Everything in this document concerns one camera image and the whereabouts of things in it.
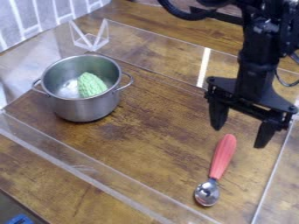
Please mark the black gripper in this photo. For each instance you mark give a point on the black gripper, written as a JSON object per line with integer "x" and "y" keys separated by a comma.
{"x": 249, "y": 95}

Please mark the pink handled metal spoon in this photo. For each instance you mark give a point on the pink handled metal spoon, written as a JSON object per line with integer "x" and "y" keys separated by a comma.
{"x": 207, "y": 192}

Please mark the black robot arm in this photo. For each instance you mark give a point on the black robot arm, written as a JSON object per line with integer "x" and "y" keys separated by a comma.
{"x": 271, "y": 38}

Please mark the green bumpy toy vegetable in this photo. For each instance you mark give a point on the green bumpy toy vegetable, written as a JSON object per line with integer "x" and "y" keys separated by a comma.
{"x": 91, "y": 85}

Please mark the stainless steel pot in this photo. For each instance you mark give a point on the stainless steel pot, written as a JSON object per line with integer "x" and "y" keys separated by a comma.
{"x": 57, "y": 84}

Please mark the blue object at corner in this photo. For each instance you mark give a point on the blue object at corner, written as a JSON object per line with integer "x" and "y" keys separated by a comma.
{"x": 20, "y": 219}

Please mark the clear acrylic corner bracket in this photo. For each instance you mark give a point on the clear acrylic corner bracket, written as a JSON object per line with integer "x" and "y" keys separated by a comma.
{"x": 88, "y": 41}

